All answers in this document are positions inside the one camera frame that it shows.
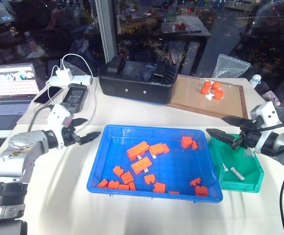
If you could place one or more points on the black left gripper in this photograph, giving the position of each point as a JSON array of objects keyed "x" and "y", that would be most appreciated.
[{"x": 69, "y": 138}]

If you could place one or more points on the green plastic bin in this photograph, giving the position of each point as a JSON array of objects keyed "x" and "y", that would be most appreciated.
[{"x": 252, "y": 171}]

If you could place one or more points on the white power strip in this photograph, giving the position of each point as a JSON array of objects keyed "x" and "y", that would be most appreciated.
[{"x": 83, "y": 79}]

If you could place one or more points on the pale purple soft object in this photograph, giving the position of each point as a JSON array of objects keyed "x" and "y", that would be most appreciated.
[{"x": 270, "y": 94}]

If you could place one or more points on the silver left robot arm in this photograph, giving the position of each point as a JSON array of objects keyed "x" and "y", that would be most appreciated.
[{"x": 22, "y": 144}]

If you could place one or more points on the small orange block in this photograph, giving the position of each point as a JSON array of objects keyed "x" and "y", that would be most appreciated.
[
  {"x": 159, "y": 187},
  {"x": 201, "y": 191},
  {"x": 195, "y": 145},
  {"x": 123, "y": 187},
  {"x": 132, "y": 186},
  {"x": 118, "y": 171},
  {"x": 103, "y": 183},
  {"x": 195, "y": 181},
  {"x": 149, "y": 179},
  {"x": 113, "y": 184}
]

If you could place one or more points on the black storage case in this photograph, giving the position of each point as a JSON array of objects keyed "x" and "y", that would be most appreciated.
[{"x": 132, "y": 90}]

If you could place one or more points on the black smartphone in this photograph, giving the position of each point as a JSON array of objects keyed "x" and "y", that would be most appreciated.
[{"x": 48, "y": 95}]

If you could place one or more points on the round orange block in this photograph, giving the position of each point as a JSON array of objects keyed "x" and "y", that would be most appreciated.
[{"x": 186, "y": 142}]

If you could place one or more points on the square orange block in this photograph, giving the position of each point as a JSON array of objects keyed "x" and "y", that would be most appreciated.
[{"x": 127, "y": 177}]

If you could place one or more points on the white charger plug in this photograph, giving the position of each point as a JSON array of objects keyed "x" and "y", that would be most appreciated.
[{"x": 64, "y": 74}]

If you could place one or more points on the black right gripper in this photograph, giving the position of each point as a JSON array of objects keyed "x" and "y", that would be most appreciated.
[{"x": 248, "y": 137}]

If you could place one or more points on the long orange block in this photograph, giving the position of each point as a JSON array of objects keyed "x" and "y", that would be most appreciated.
[
  {"x": 137, "y": 150},
  {"x": 159, "y": 148},
  {"x": 141, "y": 165}
]

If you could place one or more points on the grey window frame post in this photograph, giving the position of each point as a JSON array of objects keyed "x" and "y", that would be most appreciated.
[{"x": 106, "y": 31}]

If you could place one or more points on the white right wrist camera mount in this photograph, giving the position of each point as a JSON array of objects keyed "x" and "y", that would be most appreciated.
[{"x": 267, "y": 112}]

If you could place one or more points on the blue plastic tray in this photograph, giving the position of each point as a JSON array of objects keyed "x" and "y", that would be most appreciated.
[{"x": 171, "y": 166}]

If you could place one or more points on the clear zip bag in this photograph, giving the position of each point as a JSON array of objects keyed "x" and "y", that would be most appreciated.
[{"x": 230, "y": 68}]

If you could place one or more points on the black power adapter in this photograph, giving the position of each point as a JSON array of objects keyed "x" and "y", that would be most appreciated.
[{"x": 74, "y": 98}]

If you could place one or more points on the open laptop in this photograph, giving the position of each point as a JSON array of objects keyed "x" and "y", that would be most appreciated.
[{"x": 9, "y": 83}]

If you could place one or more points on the brown framed board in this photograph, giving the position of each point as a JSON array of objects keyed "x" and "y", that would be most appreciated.
[{"x": 188, "y": 98}]

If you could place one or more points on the orange round piece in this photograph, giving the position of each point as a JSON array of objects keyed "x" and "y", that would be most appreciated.
[
  {"x": 205, "y": 87},
  {"x": 216, "y": 86},
  {"x": 219, "y": 94}
]

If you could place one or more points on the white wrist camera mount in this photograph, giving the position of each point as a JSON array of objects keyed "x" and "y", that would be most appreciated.
[
  {"x": 58, "y": 113},
  {"x": 267, "y": 112}
]

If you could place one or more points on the small white bottle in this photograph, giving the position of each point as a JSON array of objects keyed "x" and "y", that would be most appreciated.
[{"x": 255, "y": 80}]

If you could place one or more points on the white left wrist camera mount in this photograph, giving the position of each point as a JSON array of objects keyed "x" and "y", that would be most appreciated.
[{"x": 58, "y": 113}]

